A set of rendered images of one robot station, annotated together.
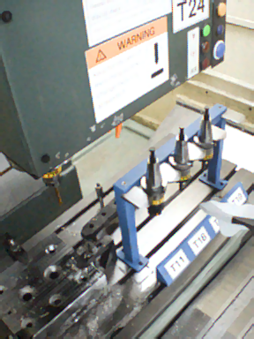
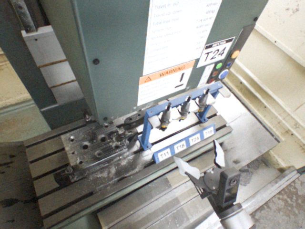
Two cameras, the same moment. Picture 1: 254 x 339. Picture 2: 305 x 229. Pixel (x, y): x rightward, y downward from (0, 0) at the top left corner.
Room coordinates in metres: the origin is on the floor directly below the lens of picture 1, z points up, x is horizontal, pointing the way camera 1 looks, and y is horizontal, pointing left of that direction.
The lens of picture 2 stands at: (0.10, -0.03, 1.99)
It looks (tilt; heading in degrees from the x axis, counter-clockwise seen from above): 56 degrees down; 3
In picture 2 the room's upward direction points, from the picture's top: 11 degrees clockwise
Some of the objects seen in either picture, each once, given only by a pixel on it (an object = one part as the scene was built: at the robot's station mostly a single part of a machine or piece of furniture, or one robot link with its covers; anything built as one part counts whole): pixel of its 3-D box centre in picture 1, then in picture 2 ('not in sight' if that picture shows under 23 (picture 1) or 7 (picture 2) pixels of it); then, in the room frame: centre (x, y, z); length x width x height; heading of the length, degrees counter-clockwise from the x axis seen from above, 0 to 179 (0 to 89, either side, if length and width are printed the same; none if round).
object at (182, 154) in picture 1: (181, 147); (186, 104); (0.70, -0.15, 1.26); 0.04 x 0.04 x 0.07
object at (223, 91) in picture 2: (234, 116); (225, 92); (0.88, -0.36, 1.21); 0.07 x 0.05 x 0.01; 41
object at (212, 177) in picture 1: (216, 150); (208, 103); (0.93, -0.32, 1.05); 0.10 x 0.05 x 0.30; 41
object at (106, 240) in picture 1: (95, 256); (127, 136); (0.61, 0.11, 0.97); 0.13 x 0.03 x 0.15; 131
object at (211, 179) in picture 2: not in sight; (217, 192); (0.28, -0.24, 1.42); 0.12 x 0.08 x 0.09; 37
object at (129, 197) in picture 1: (138, 198); (155, 122); (0.59, -0.03, 1.21); 0.07 x 0.05 x 0.01; 41
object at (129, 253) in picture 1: (128, 229); (146, 130); (0.64, 0.01, 1.05); 0.10 x 0.05 x 0.30; 41
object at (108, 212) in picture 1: (110, 214); (142, 115); (0.80, 0.06, 0.93); 0.26 x 0.05 x 0.06; 136
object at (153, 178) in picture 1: (153, 170); (167, 112); (0.63, -0.07, 1.26); 0.04 x 0.04 x 0.07
